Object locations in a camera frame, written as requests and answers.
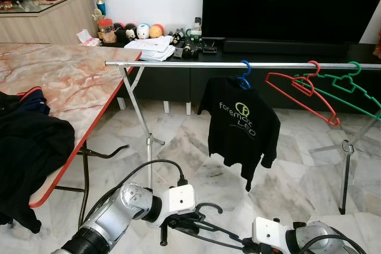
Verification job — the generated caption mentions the pink white packet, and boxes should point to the pink white packet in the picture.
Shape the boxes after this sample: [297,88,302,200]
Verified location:
[76,29,101,46]

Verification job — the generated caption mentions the black TV console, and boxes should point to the black TV console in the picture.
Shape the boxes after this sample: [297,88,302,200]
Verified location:
[113,43,381,107]

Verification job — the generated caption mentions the white round plush toy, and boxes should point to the white round plush toy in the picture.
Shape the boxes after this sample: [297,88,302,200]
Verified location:
[136,23,151,40]

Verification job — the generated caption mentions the green clothes hanger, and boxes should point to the green clothes hanger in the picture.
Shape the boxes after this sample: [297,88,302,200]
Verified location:
[295,61,381,120]

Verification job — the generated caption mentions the navy garment with red trim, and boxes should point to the navy garment with red trim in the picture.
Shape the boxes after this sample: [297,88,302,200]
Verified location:
[18,86,51,116]

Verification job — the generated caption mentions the red clothes hanger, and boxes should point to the red clothes hanger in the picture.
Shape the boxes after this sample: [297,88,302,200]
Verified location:
[265,61,342,127]

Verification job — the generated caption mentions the blue clothes hanger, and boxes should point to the blue clothes hanger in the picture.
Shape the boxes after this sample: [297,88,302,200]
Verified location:
[237,59,254,91]

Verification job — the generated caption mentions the small dark figurines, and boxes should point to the small dark figurines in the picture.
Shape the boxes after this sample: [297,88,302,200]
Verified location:
[170,28,185,45]

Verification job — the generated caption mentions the orange round plush toy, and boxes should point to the orange round plush toy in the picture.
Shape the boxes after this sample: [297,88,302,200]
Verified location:
[149,23,165,39]

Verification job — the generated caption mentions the black printed T-shirt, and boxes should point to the black printed T-shirt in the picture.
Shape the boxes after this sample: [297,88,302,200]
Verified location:
[198,76,282,192]

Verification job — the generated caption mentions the white paper stack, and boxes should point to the white paper stack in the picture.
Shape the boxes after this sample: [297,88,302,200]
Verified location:
[123,35,176,62]

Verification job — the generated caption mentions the green mug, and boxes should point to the green mug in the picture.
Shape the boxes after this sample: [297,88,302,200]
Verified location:
[183,27,196,42]

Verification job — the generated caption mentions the black mouse plush toy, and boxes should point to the black mouse plush toy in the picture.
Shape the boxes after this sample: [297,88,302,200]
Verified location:
[113,23,127,43]
[123,23,139,43]

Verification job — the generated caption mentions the silver clothes rack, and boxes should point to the silver clothes rack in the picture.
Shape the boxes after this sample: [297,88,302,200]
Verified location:
[104,59,381,215]

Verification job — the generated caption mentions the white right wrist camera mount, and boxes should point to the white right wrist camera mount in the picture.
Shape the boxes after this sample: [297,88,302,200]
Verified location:
[251,217,292,254]

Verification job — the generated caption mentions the clear plastic bottle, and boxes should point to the clear plastic bottle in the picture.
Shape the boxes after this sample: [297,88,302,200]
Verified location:
[190,16,203,39]

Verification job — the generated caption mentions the black soundbar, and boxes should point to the black soundbar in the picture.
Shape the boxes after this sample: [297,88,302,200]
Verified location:
[223,39,353,58]

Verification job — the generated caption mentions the black clothes hanger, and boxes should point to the black clothes hanger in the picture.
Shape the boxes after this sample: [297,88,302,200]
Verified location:
[193,202,257,252]

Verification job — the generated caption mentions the black draped garment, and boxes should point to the black draped garment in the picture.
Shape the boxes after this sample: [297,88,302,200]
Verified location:
[0,108,76,234]

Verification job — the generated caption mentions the wooden cabinet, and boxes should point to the wooden cabinet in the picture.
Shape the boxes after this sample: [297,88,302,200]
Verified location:
[0,0,99,45]

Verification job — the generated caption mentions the black television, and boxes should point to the black television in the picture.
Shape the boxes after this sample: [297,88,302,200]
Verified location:
[202,0,381,43]

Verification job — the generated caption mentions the brown jar with red lid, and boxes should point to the brown jar with red lid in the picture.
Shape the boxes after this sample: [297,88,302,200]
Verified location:
[97,18,118,45]

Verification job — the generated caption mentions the marble table with red edge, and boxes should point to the marble table with red edge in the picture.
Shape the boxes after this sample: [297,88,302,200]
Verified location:
[0,43,159,231]

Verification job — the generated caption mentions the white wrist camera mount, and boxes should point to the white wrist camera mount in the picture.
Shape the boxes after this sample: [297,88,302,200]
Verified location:
[251,217,292,254]
[156,184,197,226]

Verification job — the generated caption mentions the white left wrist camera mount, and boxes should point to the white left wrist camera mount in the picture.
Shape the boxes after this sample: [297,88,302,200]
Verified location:
[156,184,197,226]

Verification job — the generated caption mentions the small black desk gadget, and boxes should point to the small black desk gadget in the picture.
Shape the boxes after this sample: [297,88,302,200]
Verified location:
[202,37,220,54]

